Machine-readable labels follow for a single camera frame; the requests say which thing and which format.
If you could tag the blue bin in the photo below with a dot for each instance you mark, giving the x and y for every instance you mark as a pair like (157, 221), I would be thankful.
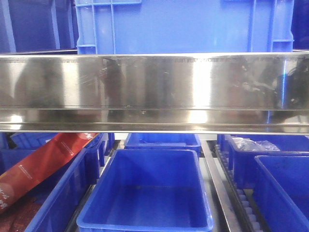
(184, 26)
(242, 163)
(143, 190)
(50, 206)
(282, 192)
(187, 141)

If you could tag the roller track strip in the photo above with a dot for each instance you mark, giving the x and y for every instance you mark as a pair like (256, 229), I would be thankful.
(242, 205)

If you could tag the blue bin rear centre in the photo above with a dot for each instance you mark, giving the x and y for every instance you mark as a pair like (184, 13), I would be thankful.
(187, 141)

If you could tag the steel shelf front bar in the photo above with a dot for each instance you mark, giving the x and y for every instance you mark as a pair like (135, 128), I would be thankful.
(204, 93)

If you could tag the blue bin lower centre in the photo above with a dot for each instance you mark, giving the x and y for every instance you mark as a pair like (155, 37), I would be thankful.
(143, 190)

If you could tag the blue bin rear right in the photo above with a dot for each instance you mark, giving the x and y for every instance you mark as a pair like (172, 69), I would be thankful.
(242, 163)

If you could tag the crumpled clear plastic bag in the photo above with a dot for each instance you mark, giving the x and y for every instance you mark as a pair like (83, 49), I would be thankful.
(247, 144)

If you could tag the blue bin upper centre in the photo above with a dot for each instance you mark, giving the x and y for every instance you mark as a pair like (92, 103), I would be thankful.
(184, 26)

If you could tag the blue bin lower left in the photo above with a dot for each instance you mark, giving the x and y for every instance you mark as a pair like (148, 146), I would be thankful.
(50, 206)

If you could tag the red printed package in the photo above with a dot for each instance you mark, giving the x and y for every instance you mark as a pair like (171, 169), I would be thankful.
(39, 165)

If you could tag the blue bin lower right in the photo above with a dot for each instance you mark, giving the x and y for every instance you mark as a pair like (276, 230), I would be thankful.
(282, 192)

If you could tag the steel shelf divider rail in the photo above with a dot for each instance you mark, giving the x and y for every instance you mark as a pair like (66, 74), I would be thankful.
(225, 219)

